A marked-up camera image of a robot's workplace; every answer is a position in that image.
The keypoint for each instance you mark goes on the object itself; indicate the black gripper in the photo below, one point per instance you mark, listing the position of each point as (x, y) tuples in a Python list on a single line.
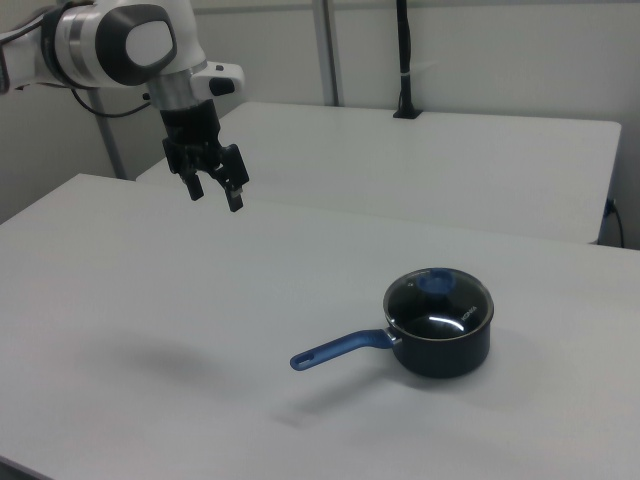
[(192, 125)]

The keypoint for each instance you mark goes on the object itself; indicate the glass lid with blue knob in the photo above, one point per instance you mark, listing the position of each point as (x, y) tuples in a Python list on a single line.
[(435, 285)]

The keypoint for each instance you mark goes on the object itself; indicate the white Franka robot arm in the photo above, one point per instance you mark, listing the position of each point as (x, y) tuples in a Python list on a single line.
[(80, 40)]

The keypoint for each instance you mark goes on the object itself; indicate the black table clamp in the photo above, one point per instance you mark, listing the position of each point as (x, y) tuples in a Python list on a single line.
[(405, 50)]

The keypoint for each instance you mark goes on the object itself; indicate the grey metal frame post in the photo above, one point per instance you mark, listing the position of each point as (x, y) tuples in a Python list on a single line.
[(327, 50), (111, 145)]

